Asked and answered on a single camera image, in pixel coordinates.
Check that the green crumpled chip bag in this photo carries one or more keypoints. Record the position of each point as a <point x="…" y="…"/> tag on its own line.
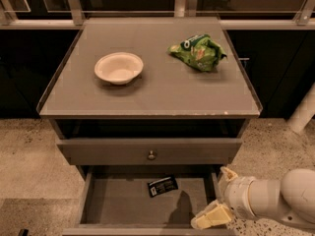
<point x="199" y="52"/>

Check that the small black floor object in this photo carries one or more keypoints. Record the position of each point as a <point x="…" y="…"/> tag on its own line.
<point x="23" y="232"/>

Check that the black rxbar chocolate wrapper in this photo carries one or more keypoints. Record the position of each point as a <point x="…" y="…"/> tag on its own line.
<point x="162" y="186"/>

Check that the metal railing frame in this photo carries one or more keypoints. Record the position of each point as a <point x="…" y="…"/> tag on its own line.
<point x="231" y="14"/>

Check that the grey open middle drawer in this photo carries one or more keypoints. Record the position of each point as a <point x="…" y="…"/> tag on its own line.
<point x="116" y="202"/>

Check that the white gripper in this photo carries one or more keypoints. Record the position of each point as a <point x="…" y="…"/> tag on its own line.
<point x="238" y="194"/>

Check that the round metal drawer knob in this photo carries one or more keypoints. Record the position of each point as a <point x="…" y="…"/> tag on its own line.
<point x="152" y="155"/>

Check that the grey top drawer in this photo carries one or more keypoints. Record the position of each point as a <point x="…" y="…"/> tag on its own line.
<point x="176" y="151"/>

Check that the grey drawer cabinet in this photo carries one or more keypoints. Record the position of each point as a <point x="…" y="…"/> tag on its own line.
<point x="167" y="100"/>

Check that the white cylindrical post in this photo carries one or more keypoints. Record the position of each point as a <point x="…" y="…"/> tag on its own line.
<point x="303" y="112"/>

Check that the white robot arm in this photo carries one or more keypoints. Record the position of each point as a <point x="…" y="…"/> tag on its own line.
<point x="289" y="201"/>

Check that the white paper bowl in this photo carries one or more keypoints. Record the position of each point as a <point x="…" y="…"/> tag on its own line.
<point x="118" y="68"/>

